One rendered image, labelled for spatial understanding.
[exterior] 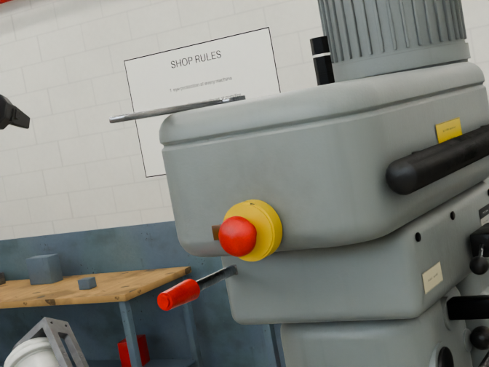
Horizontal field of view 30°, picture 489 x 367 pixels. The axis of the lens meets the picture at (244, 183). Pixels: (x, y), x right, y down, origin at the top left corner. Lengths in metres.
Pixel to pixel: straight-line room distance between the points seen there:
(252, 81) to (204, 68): 0.38
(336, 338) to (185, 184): 0.26
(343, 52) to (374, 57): 0.05
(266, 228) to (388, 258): 0.15
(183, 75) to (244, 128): 5.36
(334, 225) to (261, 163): 0.10
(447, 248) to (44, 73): 6.11
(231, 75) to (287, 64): 0.42
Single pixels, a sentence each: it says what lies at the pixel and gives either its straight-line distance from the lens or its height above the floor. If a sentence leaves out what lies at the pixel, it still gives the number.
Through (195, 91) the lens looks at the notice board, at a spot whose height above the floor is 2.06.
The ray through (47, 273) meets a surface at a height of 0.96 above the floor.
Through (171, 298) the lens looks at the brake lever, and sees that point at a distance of 0.95.
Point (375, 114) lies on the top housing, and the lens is 0.90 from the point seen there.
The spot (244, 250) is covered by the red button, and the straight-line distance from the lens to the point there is 0.88.
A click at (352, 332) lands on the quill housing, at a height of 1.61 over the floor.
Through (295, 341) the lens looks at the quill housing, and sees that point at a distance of 1.09.
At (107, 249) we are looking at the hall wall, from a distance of 6.88.
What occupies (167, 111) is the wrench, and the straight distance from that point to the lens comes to 0.98.
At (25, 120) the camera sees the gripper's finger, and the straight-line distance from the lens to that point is 1.60.
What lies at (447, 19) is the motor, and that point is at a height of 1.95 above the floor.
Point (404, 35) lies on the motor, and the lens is 1.24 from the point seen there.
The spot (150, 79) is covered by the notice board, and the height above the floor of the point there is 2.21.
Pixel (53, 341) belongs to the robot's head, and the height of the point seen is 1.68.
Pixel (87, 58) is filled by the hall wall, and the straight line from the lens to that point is 6.77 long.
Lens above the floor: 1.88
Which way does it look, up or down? 5 degrees down
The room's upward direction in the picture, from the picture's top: 10 degrees counter-clockwise
